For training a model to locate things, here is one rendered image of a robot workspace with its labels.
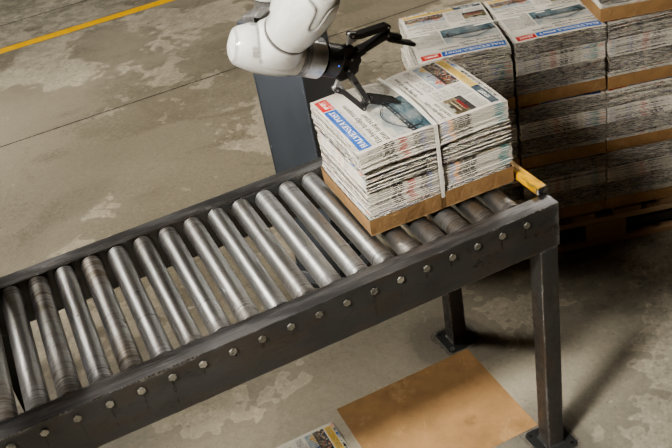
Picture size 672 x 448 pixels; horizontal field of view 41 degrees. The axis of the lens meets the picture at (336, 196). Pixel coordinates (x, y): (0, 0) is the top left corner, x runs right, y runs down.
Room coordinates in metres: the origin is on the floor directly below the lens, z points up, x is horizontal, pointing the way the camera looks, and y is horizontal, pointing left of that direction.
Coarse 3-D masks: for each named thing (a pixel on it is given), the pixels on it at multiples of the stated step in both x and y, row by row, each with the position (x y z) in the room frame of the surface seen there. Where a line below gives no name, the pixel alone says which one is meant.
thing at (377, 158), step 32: (320, 128) 1.87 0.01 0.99; (352, 128) 1.76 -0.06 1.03; (384, 128) 1.73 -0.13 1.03; (416, 128) 1.71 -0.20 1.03; (352, 160) 1.69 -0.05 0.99; (384, 160) 1.67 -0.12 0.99; (416, 160) 1.69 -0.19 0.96; (352, 192) 1.76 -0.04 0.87; (384, 192) 1.67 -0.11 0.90; (416, 192) 1.69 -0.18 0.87
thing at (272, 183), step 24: (312, 168) 2.01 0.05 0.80; (240, 192) 1.96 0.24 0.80; (168, 216) 1.91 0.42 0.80; (192, 216) 1.89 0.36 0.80; (264, 216) 1.95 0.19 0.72; (120, 240) 1.84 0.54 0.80; (216, 240) 1.90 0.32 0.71; (48, 264) 1.80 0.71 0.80; (72, 264) 1.79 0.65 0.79; (168, 264) 1.86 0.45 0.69; (0, 288) 1.73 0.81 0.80; (24, 288) 1.75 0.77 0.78; (0, 312) 1.73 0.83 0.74
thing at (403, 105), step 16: (400, 96) 1.87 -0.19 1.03; (416, 96) 1.85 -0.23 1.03; (416, 112) 1.78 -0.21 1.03; (432, 112) 1.76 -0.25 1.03; (432, 128) 1.71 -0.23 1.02; (432, 144) 1.70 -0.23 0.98; (448, 144) 1.72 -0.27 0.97; (432, 160) 1.70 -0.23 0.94; (448, 160) 1.72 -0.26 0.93; (432, 176) 1.71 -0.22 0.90; (448, 176) 1.72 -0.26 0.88; (432, 192) 1.70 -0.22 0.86
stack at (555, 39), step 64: (512, 0) 2.79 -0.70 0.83; (576, 0) 2.69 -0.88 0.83; (512, 64) 2.46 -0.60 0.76; (576, 64) 2.47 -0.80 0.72; (640, 64) 2.48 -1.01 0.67; (512, 128) 2.46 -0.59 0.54; (576, 128) 2.46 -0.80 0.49; (640, 128) 2.48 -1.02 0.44; (512, 192) 2.47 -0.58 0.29; (576, 192) 2.47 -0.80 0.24
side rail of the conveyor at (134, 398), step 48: (480, 240) 1.59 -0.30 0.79; (528, 240) 1.63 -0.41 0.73; (336, 288) 1.50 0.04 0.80; (384, 288) 1.51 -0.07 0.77; (432, 288) 1.54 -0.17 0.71; (240, 336) 1.40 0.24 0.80; (288, 336) 1.43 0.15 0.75; (336, 336) 1.47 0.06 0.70; (96, 384) 1.34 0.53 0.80; (144, 384) 1.33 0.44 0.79; (192, 384) 1.36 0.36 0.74; (240, 384) 1.39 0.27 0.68; (0, 432) 1.26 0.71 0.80; (48, 432) 1.26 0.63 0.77; (96, 432) 1.29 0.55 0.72
